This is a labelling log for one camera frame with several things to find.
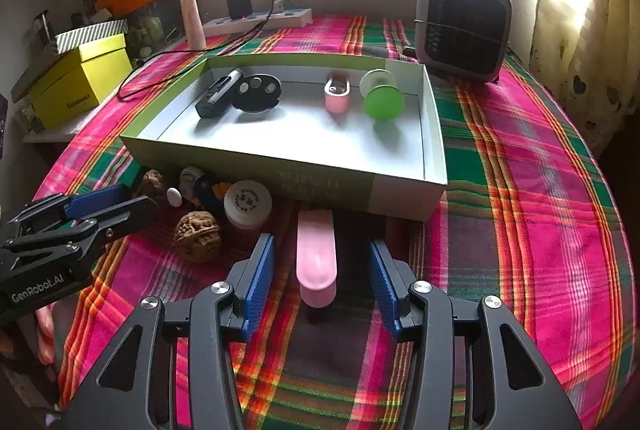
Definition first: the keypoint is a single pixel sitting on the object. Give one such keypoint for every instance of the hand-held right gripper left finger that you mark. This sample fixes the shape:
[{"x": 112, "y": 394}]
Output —
[{"x": 257, "y": 280}]

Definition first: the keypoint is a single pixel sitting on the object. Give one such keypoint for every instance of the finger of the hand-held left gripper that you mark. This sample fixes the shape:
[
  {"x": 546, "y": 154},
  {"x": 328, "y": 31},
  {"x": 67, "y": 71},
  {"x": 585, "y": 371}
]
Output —
[
  {"x": 127, "y": 215},
  {"x": 97, "y": 202}
]

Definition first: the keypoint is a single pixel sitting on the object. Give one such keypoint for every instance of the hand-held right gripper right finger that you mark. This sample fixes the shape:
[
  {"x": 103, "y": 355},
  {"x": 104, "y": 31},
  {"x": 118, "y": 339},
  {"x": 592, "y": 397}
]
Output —
[{"x": 385, "y": 285}]

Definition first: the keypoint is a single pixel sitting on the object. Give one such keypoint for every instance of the brown walnut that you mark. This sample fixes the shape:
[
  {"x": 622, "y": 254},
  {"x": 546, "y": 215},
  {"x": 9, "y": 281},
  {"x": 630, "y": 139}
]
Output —
[
  {"x": 197, "y": 235},
  {"x": 154, "y": 182}
]

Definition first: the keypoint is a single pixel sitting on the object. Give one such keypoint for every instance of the long pink clip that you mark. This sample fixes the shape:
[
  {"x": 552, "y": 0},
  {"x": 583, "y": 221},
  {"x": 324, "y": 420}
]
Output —
[{"x": 316, "y": 260}]

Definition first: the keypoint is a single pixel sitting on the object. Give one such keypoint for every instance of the blue orange small toy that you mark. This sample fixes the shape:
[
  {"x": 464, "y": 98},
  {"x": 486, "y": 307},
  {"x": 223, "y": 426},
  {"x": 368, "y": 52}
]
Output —
[{"x": 207, "y": 195}]

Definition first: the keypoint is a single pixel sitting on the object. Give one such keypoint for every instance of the green and white cardboard box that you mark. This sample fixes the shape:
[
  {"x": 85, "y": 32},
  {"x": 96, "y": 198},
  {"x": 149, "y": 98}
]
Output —
[{"x": 300, "y": 145}]

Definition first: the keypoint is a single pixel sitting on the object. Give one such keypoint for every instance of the black rectangular device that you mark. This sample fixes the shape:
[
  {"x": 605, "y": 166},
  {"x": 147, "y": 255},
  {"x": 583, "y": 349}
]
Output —
[{"x": 215, "y": 97}]

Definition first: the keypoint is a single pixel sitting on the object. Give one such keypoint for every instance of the black oval three-button remote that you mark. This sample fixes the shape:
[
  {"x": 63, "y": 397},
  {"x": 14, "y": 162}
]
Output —
[{"x": 257, "y": 97}]

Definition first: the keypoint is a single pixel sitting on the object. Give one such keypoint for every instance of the green and white spool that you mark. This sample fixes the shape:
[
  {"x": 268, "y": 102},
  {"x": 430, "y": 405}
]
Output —
[{"x": 382, "y": 105}]

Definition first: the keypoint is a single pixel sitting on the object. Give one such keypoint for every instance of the person's left hand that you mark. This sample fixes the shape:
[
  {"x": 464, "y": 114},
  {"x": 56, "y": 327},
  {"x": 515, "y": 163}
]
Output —
[{"x": 46, "y": 330}]

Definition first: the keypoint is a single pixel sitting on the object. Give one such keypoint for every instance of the white side shelf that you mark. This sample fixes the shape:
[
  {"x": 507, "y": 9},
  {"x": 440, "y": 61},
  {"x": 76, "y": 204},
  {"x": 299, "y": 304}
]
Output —
[{"x": 50, "y": 135}]

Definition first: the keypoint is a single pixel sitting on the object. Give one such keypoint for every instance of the yellow box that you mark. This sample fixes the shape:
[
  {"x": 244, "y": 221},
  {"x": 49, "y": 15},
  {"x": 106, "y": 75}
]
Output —
[{"x": 75, "y": 80}]

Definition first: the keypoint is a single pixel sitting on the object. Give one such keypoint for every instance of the pink green plaid tablecloth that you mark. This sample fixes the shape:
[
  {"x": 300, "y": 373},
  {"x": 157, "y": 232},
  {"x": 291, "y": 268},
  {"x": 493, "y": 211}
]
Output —
[{"x": 500, "y": 210}]

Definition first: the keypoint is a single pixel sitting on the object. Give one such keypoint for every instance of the green striped box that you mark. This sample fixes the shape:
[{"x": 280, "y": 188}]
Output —
[{"x": 90, "y": 35}]

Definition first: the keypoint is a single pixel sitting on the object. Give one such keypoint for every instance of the pale green jar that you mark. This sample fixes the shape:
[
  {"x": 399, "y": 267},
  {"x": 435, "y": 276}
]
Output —
[{"x": 150, "y": 30}]

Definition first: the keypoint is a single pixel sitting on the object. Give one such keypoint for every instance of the cream tube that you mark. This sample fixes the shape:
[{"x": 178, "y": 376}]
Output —
[{"x": 192, "y": 20}]

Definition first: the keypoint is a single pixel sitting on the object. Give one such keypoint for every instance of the black charger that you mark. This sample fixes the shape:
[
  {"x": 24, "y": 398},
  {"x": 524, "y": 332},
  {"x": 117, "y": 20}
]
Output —
[{"x": 239, "y": 2}]

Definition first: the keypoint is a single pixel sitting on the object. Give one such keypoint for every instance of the white power strip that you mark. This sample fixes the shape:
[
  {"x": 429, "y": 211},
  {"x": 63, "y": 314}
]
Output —
[{"x": 290, "y": 17}]

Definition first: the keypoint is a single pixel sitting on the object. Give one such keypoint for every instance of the white plug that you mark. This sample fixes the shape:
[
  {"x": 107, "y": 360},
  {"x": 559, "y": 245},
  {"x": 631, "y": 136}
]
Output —
[{"x": 284, "y": 5}]

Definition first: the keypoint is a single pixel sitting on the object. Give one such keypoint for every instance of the grey desk fan heater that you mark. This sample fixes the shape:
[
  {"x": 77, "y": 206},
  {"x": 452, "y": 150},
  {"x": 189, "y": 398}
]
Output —
[{"x": 465, "y": 30}]

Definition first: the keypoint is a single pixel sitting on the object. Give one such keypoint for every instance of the cream heart print curtain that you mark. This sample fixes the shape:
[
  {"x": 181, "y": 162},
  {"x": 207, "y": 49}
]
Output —
[{"x": 575, "y": 35}]

